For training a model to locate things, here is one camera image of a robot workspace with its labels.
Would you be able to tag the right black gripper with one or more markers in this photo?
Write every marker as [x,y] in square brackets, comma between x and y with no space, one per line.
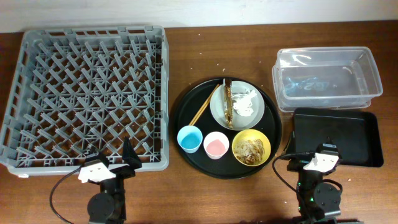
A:
[297,163]

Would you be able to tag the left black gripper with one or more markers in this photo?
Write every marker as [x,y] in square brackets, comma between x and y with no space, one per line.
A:
[128,155]

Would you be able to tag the light blue plastic cup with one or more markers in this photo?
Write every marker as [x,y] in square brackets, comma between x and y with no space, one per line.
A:
[189,138]

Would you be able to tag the yellow plastic bowl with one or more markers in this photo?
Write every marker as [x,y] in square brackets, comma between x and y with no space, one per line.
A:
[253,134]

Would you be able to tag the food scraps with rice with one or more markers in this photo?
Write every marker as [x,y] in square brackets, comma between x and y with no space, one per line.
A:
[249,152]

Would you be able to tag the wooden chopstick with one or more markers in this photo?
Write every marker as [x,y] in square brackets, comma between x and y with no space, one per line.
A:
[203,104]
[206,106]

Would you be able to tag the pink plastic cup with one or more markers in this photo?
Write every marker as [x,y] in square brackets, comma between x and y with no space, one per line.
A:
[216,144]

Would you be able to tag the white tissue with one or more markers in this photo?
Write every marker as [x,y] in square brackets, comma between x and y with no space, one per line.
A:
[242,103]

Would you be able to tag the grey round plate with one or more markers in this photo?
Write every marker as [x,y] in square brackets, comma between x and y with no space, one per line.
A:
[239,122]

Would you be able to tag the gold brown snack wrapper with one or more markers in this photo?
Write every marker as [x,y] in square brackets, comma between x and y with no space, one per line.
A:
[227,102]

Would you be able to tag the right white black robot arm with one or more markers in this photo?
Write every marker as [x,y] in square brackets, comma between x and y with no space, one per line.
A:
[318,198]

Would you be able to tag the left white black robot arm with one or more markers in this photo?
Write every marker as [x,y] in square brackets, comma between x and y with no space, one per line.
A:
[109,205]

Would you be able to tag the clear plastic waste bin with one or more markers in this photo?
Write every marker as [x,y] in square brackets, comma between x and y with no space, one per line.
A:
[325,77]

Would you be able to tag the grey plastic dishwasher rack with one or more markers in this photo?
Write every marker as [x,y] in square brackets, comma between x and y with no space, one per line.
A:
[90,88]

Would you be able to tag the black rectangular tray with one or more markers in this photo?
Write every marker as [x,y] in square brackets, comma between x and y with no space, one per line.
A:
[354,133]

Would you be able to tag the round black serving tray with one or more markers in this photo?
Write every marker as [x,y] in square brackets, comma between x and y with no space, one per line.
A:
[227,167]

